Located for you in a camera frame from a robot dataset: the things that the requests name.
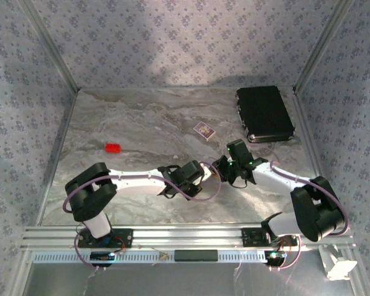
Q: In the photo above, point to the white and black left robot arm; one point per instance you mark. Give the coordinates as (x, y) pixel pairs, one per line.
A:
(135, 182)

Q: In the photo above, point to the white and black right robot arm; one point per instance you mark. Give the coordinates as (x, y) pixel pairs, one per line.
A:
(274, 175)

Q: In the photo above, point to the playing card box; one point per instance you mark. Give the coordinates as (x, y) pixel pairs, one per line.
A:
(204, 129)

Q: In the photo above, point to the black hard case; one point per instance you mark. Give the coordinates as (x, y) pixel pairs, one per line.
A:
(265, 114)

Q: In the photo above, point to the red plastic block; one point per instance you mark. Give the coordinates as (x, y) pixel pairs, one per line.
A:
(113, 148)

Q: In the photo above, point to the black rectangular block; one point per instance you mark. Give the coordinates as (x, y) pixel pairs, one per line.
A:
(195, 256)

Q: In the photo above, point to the small electronics board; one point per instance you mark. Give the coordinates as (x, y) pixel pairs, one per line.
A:
(274, 256)
(100, 256)

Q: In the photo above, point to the aluminium mounting rail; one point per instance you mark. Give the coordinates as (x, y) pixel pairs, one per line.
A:
(188, 237)

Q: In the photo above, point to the aluminium frame bar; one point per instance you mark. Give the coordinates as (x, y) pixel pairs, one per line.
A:
(53, 46)
(61, 138)
(311, 145)
(321, 46)

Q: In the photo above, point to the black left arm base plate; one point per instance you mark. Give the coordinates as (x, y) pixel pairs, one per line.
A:
(84, 243)

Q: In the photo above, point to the white plastic bracket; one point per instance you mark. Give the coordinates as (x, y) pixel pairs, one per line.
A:
(339, 265)

